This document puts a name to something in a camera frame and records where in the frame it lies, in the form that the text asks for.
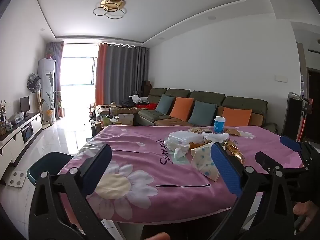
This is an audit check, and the white standing air conditioner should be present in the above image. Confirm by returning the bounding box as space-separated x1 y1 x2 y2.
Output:
37 58 56 122

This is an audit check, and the black monitor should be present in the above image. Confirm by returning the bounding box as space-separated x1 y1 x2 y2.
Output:
19 96 31 118

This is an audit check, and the green sofa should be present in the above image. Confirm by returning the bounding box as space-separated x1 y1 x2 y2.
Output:
95 87 277 130

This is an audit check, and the white tissue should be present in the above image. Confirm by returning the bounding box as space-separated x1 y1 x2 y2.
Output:
165 140 191 161

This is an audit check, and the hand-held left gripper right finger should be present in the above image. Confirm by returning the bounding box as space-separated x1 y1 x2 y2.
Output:
205 142 298 240

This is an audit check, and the orange snack wrapper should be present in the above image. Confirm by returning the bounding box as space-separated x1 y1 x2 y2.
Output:
189 141 208 151

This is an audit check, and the blue cup with white lid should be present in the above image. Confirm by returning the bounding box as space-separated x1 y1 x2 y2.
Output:
214 116 226 134

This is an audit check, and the cluster of jars and tins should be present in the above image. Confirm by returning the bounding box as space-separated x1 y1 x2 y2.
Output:
89 114 118 137

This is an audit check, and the person's right hand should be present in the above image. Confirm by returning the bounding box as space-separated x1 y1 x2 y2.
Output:
292 201 319 233

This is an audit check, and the beige cardboard box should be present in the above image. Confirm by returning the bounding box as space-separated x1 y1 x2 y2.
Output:
118 114 136 125

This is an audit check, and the orange cushion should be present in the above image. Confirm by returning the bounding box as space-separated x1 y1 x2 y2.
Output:
222 107 253 127
169 96 195 122

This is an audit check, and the blue-dotted white diaper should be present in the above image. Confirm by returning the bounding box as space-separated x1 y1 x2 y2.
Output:
191 144 221 182

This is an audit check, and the plant in blue vase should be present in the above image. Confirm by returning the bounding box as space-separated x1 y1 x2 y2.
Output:
0 100 7 123

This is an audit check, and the white TV cabinet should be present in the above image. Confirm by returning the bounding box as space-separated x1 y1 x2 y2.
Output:
0 112 43 167

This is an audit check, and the orange and grey curtain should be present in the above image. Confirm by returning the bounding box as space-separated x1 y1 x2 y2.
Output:
94 42 150 105

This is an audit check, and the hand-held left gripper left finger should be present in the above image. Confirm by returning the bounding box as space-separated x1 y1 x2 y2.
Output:
27 144 113 240

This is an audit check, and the teal plastic bin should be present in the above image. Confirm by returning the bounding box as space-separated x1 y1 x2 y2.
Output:
27 152 74 188

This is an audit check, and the blue-grey cushion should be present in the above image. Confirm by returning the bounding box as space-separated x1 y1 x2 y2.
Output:
188 100 217 127
156 94 175 115

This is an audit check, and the brown cardboard box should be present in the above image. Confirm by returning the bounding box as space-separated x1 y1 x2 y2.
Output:
141 80 152 98

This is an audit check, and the black stereo unit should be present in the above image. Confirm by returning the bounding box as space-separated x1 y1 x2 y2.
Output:
21 122 34 142

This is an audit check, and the tall green potted plant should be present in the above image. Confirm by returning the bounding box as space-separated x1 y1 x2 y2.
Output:
41 71 62 126

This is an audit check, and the white ruffled foam net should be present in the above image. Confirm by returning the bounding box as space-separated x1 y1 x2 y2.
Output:
201 132 230 143

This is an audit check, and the pink floral blanket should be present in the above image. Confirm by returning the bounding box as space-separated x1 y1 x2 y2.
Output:
59 124 305 224

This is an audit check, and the balcony window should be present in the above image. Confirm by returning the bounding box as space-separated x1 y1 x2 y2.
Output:
61 44 98 110

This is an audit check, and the person's left hand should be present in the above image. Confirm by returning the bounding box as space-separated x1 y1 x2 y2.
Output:
140 232 171 240

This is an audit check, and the white bathroom scale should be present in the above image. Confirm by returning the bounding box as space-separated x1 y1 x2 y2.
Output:
7 171 27 187

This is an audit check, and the covered floor fan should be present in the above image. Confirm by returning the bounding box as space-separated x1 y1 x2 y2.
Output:
27 73 42 113

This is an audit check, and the red cloth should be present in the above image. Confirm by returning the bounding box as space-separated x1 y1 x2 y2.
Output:
137 102 158 111

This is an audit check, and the gold foil snack bag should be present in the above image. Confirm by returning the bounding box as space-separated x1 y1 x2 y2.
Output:
222 140 247 166

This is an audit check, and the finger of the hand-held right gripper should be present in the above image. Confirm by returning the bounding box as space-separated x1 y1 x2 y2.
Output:
255 151 304 178
279 135 304 153

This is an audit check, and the purple curtain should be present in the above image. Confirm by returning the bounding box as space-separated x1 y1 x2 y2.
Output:
45 41 65 118

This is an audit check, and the dark wooden door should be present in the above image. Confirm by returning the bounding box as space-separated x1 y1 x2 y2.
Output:
307 67 320 142

